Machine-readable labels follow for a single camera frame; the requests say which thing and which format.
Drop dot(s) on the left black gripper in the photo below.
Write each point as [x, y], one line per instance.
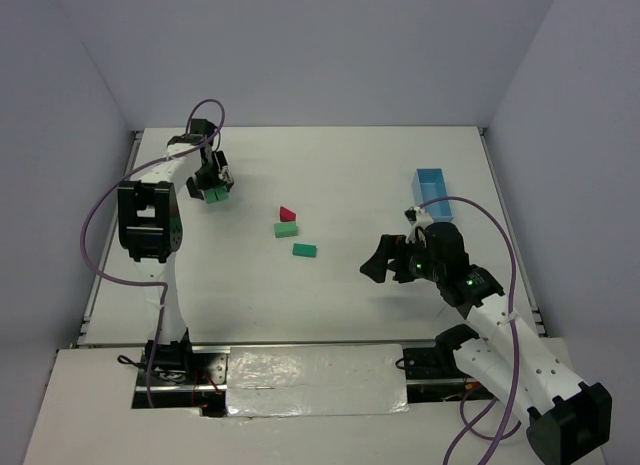
[211, 177]

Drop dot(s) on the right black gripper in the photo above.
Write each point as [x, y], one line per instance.
[398, 257]

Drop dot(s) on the dark green rectangular block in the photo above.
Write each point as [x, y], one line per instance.
[304, 250]

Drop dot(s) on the blue plastic box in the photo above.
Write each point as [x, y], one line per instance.
[429, 184]

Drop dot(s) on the small green cube block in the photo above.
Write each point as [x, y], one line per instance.
[210, 196]

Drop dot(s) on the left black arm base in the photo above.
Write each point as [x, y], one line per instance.
[180, 375]

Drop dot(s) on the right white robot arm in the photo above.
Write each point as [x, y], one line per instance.
[565, 418]

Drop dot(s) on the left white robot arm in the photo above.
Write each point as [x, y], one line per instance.
[150, 228]

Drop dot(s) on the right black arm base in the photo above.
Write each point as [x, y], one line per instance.
[430, 371]

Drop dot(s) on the red triangular wood block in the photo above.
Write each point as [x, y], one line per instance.
[287, 215]

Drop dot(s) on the light green rectangular block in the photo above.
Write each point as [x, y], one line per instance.
[285, 229]

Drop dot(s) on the silver tape patch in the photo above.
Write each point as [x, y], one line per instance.
[332, 380]

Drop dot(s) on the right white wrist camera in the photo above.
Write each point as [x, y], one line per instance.
[418, 218]

